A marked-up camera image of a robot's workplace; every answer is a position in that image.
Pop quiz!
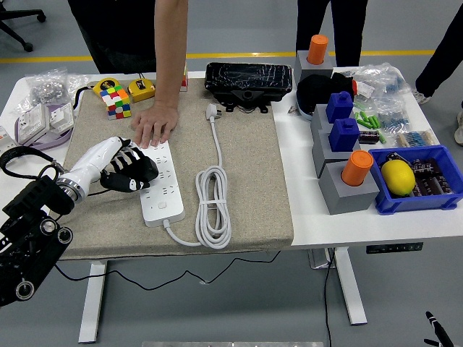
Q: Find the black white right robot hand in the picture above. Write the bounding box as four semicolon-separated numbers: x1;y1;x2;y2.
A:
422;310;456;347

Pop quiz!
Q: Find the person's left hand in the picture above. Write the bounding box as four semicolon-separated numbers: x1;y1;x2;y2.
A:
129;102;180;150

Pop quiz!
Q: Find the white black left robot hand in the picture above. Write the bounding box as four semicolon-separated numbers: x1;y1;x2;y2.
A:
61;136;160;193

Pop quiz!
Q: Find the white power strip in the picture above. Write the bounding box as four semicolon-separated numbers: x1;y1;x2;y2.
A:
132;139;187;228

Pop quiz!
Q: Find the thin black plug cord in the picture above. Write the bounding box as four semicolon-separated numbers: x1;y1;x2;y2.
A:
54;188;282;292

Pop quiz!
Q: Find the square yellow tape measure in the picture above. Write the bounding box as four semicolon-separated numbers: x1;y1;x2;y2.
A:
122;70;158;103

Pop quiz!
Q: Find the purple tray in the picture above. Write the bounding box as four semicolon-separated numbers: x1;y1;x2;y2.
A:
13;102;76;151

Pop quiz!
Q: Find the white socket box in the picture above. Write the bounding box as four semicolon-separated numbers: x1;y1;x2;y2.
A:
48;103;76;132
17;103;51;143

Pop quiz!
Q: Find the round yellow tape measure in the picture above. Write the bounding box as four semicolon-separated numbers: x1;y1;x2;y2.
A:
88;77;122;99

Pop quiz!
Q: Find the empty clear plastic bag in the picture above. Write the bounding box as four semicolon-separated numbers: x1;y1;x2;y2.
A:
67;73;91;95

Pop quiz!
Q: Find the clear bag of metal nuts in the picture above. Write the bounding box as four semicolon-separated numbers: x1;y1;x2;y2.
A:
24;67;71;107

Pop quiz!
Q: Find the white circuit breaker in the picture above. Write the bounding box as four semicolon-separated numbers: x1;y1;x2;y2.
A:
0;125;20;153

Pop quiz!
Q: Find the black table control panel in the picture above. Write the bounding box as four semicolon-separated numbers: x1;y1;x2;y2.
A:
365;241;425;255

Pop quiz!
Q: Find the white table leg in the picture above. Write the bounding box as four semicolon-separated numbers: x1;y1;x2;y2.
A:
332;247;369;325
78;260;109;344

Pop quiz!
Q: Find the person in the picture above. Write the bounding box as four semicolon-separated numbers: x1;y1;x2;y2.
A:
412;0;463;147
295;0;369;68
67;0;190;150

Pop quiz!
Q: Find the black wrapped device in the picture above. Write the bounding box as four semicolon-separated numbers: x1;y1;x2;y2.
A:
204;61;294;114

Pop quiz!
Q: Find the grey-brown mat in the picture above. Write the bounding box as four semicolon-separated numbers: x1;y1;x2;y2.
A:
59;77;294;260

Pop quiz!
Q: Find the blue plastic bin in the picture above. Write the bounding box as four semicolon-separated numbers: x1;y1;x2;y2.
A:
368;144;463;216

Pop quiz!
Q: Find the black office chair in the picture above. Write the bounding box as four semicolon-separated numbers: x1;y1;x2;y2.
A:
0;0;48;53

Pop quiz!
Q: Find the grey under-table box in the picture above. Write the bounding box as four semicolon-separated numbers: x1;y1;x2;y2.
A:
307;248;339;270

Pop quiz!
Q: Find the dark brown capacitor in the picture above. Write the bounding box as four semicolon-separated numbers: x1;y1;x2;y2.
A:
433;173;456;197
412;176;439;198
358;130;381;145
411;158;443;179

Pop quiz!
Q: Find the light blue dish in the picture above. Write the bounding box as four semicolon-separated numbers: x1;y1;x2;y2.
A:
295;92;315;122

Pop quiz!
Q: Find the yellow lemon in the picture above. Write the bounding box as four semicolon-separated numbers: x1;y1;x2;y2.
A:
380;159;417;198

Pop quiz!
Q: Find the grey block holder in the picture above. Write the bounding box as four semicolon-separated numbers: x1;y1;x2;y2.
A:
311;126;362;179
310;103;357;135
293;50;334;82
318;160;381;216

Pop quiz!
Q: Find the black cloth bundle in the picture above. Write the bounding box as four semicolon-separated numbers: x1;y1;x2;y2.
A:
296;72;357;117

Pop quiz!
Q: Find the black key fob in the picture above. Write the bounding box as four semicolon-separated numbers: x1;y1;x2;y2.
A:
383;151;412;168

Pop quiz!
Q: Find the orange cylinder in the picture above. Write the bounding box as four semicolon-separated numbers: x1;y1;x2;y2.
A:
307;34;330;67
340;150;375;187

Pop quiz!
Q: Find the blue block with knob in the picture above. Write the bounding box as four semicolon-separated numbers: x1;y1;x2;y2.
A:
325;90;354;125
328;117;361;153

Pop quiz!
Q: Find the clear bag of taped resistors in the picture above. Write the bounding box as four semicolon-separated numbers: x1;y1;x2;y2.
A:
395;129;441;150

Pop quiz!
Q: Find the small clear resistor bag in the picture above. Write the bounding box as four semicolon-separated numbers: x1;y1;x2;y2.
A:
374;96;412;132

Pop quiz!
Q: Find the large clear resistor bag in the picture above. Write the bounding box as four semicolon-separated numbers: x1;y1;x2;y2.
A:
345;62;414;99

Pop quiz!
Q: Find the white power cord with plug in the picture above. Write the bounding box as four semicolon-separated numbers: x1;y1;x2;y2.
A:
162;103;233;249

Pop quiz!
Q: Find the black table power cable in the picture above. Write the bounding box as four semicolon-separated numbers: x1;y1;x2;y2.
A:
323;248;336;347

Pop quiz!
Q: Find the green wall plug cluster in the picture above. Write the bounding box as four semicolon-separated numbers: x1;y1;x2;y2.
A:
353;110;382;130

